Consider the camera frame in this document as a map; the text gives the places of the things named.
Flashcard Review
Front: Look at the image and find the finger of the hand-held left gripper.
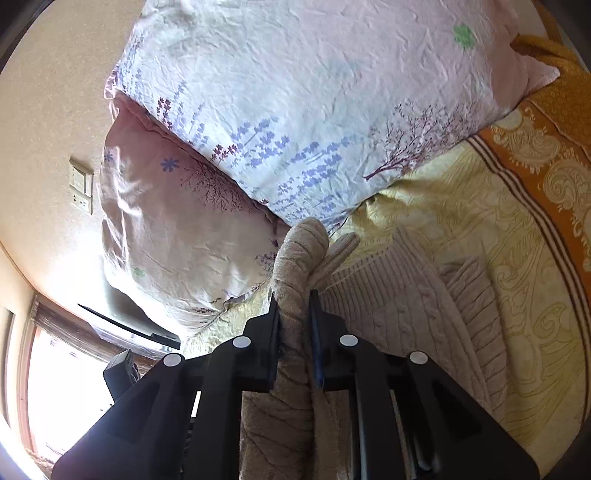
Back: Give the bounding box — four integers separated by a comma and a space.
308, 290, 541, 480
51, 290, 282, 480

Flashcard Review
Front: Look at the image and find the beige cable-knit sweater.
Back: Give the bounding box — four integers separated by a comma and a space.
238, 217, 522, 480

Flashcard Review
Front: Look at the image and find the black flat monitor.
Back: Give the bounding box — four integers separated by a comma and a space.
78, 303, 182, 350

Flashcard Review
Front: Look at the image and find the pink floral pillow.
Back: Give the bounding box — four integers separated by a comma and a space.
99, 90, 296, 333

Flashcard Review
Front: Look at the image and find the black device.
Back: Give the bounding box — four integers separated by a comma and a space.
104, 349, 140, 408

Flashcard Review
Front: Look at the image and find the yellow patterned blanket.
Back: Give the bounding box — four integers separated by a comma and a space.
182, 34, 591, 480

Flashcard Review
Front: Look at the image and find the window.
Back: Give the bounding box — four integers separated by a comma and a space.
0, 295, 153, 467

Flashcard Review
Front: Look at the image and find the lavender print pillow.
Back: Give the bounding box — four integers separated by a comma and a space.
104, 0, 561, 232

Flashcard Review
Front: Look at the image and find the white wall socket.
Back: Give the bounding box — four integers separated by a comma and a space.
70, 189, 93, 216

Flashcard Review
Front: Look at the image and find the white wall switch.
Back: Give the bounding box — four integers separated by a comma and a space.
69, 157, 94, 192

